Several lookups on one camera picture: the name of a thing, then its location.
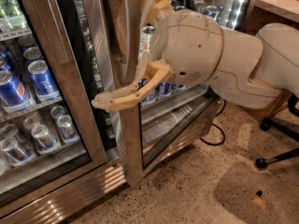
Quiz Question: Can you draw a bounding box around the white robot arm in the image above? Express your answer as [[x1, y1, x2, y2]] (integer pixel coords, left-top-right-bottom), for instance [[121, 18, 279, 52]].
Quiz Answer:
[[92, 0, 299, 112]]

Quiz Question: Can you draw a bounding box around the wooden cabinet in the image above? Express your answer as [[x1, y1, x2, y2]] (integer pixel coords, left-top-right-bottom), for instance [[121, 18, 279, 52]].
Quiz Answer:
[[241, 7, 299, 121]]

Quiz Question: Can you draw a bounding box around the left blue pepsi can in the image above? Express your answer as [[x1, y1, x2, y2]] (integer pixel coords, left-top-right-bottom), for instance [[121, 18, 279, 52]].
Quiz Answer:
[[0, 71, 34, 113]]

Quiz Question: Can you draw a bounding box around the black office chair base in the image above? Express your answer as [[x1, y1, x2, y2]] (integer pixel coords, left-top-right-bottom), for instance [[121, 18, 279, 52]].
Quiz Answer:
[[255, 93, 299, 170]]

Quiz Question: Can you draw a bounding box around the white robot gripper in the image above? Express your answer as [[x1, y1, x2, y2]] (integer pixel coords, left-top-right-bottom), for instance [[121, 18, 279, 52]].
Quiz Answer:
[[92, 0, 223, 112]]

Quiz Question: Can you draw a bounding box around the stainless fridge base grille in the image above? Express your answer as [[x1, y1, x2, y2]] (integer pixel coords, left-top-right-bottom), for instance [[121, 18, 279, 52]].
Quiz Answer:
[[0, 96, 221, 224]]

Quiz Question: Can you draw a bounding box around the black power cable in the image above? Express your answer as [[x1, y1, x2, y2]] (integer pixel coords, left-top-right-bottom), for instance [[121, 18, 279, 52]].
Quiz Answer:
[[199, 98, 228, 147]]

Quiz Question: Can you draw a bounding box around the blue can lower shelf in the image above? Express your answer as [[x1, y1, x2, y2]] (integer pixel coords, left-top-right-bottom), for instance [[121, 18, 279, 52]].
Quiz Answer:
[[141, 78, 157, 105]]

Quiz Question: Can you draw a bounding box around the silver can bottom left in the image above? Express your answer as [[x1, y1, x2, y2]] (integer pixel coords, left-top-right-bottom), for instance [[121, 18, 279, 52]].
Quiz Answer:
[[31, 124, 60, 154]]

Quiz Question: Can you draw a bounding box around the front blue pepsi can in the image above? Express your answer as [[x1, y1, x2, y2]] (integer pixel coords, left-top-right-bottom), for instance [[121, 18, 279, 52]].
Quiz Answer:
[[27, 60, 60, 102]]

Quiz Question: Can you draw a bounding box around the blue pepsi can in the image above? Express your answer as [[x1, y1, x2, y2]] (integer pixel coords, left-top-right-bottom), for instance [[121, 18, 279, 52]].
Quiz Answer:
[[27, 60, 60, 102], [0, 71, 34, 113]]

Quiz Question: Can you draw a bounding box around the fridge glass door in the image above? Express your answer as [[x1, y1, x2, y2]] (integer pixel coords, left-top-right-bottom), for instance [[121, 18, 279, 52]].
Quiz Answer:
[[0, 0, 110, 217], [78, 0, 260, 188]]

